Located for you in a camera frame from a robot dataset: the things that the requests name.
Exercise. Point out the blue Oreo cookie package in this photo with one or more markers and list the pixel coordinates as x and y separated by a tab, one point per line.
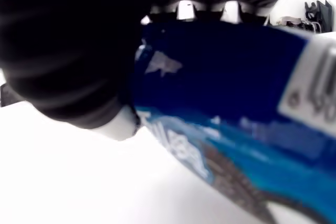
223	82

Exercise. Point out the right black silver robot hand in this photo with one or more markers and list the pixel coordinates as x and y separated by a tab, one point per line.
65	37

